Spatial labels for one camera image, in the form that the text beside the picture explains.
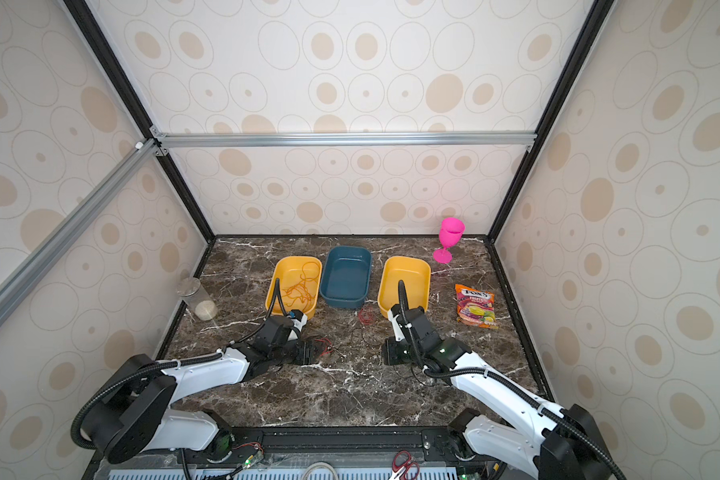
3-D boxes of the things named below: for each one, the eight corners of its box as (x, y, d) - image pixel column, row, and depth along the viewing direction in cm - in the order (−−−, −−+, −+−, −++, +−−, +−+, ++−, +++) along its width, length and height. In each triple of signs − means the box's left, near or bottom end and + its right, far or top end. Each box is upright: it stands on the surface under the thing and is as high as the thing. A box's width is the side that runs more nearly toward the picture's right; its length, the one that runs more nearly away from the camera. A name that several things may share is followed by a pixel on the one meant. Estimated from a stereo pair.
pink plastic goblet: (434, 263, 114) (442, 235, 102) (431, 246, 120) (438, 217, 108) (457, 263, 114) (467, 235, 102) (453, 246, 120) (462, 217, 108)
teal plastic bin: (321, 310, 101) (318, 299, 96) (327, 256, 116) (325, 244, 111) (372, 310, 101) (373, 299, 96) (371, 256, 116) (372, 244, 111)
